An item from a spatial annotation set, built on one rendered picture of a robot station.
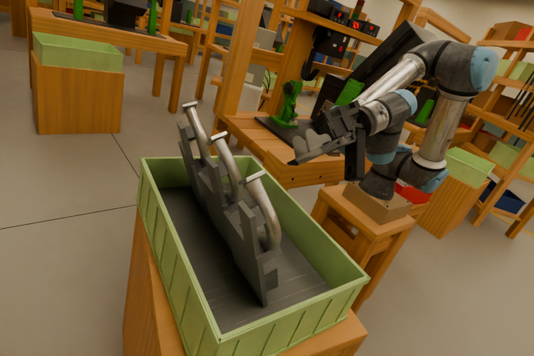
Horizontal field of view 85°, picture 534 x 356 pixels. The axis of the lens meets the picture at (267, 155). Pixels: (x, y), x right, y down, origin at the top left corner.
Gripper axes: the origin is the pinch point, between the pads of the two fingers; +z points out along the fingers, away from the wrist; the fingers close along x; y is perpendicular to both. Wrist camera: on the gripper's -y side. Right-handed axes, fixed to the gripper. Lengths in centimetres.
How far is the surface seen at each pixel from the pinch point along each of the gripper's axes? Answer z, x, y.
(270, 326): 18.0, -5.0, -26.1
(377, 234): -40, -41, -39
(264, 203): 10.9, 1.5, -4.0
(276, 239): 10.9, -0.9, -11.3
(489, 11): -984, -405, 140
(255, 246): 14.8, -2.1, -10.8
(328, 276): -5.8, -23.2, -33.0
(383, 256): -53, -62, -58
